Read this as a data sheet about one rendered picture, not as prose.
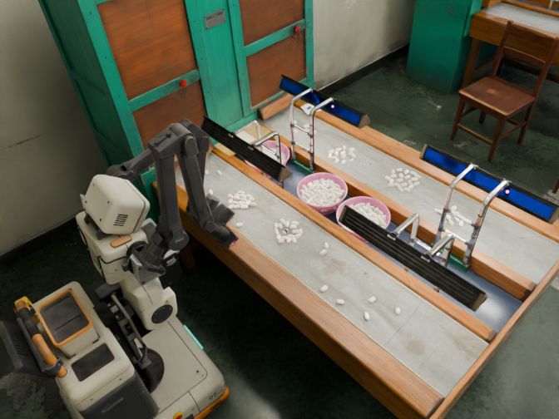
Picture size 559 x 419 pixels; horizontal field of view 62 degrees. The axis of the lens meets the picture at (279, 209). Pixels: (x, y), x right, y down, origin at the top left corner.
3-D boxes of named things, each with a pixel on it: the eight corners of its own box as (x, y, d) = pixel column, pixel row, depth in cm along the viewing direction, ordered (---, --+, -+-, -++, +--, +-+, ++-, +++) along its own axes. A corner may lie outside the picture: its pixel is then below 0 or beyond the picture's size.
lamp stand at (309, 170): (314, 179, 268) (312, 112, 236) (289, 164, 279) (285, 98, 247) (335, 163, 276) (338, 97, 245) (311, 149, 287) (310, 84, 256)
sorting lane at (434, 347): (444, 400, 170) (445, 397, 168) (170, 178, 269) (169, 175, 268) (487, 347, 183) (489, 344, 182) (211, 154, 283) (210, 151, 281)
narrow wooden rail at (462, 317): (483, 355, 188) (490, 341, 180) (213, 162, 288) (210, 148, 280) (491, 346, 190) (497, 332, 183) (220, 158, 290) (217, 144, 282)
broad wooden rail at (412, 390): (418, 438, 174) (427, 418, 161) (158, 206, 274) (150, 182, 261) (437, 415, 180) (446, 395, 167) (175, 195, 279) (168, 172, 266)
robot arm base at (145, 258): (130, 250, 166) (145, 270, 159) (142, 232, 165) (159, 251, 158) (148, 255, 173) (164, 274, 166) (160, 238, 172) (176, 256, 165)
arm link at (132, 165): (189, 110, 200) (199, 117, 193) (204, 134, 209) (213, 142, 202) (101, 172, 191) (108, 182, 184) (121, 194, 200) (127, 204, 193)
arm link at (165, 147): (140, 130, 142) (156, 145, 136) (180, 119, 149) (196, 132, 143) (155, 239, 170) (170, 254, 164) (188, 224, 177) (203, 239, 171)
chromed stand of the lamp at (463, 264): (465, 273, 215) (490, 203, 183) (428, 249, 225) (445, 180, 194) (487, 250, 223) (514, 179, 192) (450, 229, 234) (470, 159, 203)
